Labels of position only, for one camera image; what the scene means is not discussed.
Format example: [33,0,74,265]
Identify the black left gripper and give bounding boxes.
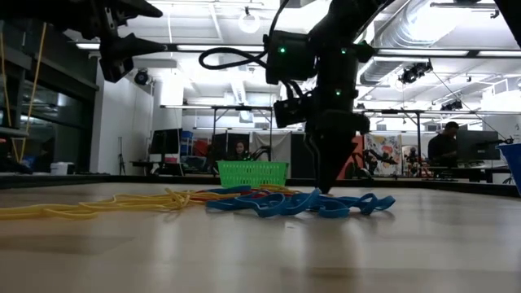
[60,0,168,83]

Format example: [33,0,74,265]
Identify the silver ventilation duct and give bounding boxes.
[357,0,465,86]

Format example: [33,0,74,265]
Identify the white hanging cloth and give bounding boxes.
[250,131,292,164]

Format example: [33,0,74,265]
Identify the blue plastic basket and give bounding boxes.
[498,142,521,196]

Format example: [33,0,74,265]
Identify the black frame table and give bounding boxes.
[353,108,427,176]
[160,104,274,162]

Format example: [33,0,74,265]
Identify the red rubber band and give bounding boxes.
[185,189,265,203]

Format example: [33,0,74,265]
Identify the black computer monitor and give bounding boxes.
[150,128,183,155]
[455,129,500,161]

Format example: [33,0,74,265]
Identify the long ceiling light strip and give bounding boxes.
[376,48,521,58]
[174,43,265,53]

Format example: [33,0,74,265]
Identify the colourful poster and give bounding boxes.
[364,133,404,177]

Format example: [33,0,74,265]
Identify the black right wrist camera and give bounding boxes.
[273,97,310,129]

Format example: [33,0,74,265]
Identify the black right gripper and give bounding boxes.
[304,106,371,195]

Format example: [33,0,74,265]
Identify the round pendant lamp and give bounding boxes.
[238,6,261,35]

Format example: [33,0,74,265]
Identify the blue storage bins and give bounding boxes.
[181,129,195,158]

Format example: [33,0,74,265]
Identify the wide blue rubber band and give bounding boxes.
[252,187,322,218]
[205,190,286,218]
[309,193,396,218]

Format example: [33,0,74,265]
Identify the yellow cable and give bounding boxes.
[18,22,48,164]

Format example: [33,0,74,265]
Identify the yellow rubber band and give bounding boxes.
[260,184,302,195]
[162,186,229,211]
[0,205,101,221]
[40,190,192,212]

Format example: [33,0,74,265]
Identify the black metal table frame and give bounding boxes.
[0,173,521,199]

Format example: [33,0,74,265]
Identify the black tripod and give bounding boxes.
[116,136,127,176]

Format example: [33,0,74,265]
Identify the person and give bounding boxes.
[427,120,461,168]
[232,140,250,162]

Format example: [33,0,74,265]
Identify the green plastic basket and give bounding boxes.
[217,160,290,189]

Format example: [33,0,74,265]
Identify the orange panel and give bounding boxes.
[336,135,366,181]

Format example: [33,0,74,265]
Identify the black ceiling spotlight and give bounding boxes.
[398,60,433,85]
[440,99,464,112]

